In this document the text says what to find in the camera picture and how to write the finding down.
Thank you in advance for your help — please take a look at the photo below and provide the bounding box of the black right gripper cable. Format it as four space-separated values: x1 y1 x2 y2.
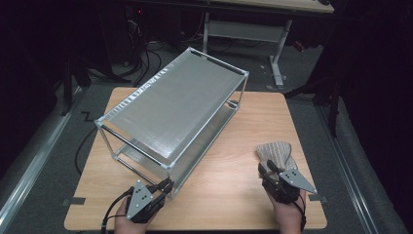
291 194 308 232

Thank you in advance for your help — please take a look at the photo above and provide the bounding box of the black metal stand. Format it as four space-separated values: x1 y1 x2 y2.
59 57 94 117
283 72 345 137

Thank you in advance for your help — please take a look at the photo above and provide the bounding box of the beige striped towel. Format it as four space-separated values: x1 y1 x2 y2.
256 140 298 181

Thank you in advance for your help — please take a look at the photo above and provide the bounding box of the person's left hand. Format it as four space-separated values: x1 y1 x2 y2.
114 198 152 228

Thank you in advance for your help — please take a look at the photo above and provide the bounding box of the aluminium floor rail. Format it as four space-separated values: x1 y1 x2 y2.
0 86 84 225
316 105 379 234

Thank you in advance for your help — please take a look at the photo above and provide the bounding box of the grey two-tier shoe rack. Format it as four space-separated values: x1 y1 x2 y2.
94 47 250 199

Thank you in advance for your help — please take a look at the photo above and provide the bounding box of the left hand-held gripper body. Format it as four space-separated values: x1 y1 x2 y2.
126 179 167 224

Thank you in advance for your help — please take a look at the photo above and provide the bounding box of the black cable on floor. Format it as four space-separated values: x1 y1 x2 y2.
74 121 101 176

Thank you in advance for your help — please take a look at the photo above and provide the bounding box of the bundle of black floor cables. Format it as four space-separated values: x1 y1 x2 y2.
123 38 164 88

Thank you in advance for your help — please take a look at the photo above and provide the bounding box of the dark computer with red light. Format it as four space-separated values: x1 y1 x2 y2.
125 4 147 43

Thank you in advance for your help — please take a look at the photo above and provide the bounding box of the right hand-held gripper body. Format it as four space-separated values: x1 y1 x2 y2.
262 168 319 205

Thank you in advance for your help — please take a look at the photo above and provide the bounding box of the person's right hand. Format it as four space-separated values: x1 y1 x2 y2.
266 190 308 225

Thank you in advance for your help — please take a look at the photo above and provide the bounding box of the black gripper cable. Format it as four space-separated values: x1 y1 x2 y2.
100 186 134 234
291 194 308 232

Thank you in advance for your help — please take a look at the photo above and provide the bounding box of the white-legged desk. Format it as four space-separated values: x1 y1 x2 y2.
201 0 335 90

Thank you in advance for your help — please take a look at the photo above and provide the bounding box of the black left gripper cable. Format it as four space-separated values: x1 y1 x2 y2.
100 186 134 234

